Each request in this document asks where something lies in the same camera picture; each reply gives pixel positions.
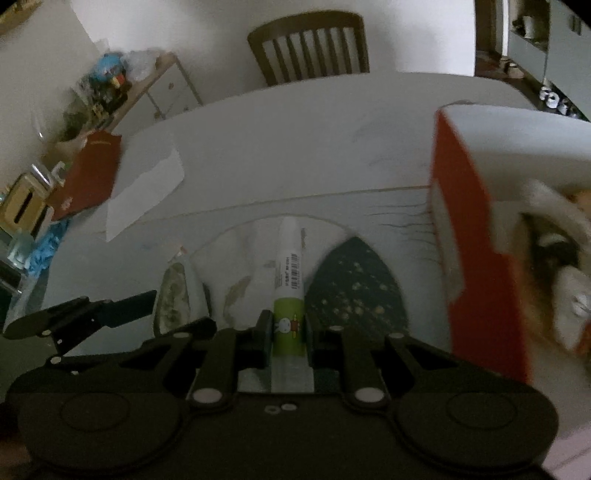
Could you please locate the dark wooden chair at wall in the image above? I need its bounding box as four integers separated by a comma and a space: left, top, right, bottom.
247, 10, 370, 87

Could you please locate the dark green patterned placemat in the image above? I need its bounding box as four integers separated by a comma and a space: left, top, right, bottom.
304, 237, 409, 340

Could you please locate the black snack packet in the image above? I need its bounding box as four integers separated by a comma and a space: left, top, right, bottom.
521, 213, 580, 290

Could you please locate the green white tube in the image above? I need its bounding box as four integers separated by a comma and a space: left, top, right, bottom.
271, 217, 314, 394

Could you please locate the white drawer cabinet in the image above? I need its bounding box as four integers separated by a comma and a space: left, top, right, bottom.
100, 52, 202, 137

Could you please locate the red booklet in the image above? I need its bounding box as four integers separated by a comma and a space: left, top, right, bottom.
47, 130, 122, 222

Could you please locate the white paper sheet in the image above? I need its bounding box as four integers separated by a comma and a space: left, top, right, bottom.
105, 149, 184, 242

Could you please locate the red cardboard box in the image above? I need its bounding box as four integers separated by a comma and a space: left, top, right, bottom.
430, 104, 590, 383

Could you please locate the yellow tissue box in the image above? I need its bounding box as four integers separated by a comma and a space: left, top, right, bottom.
1, 173, 48, 238

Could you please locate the grey wall cabinet unit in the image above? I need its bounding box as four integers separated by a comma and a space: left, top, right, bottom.
507, 1, 590, 117

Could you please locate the white tooth shaped item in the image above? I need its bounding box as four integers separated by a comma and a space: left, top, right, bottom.
552, 266, 590, 355

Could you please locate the blue globe toy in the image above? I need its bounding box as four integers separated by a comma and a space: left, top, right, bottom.
89, 53, 126, 89

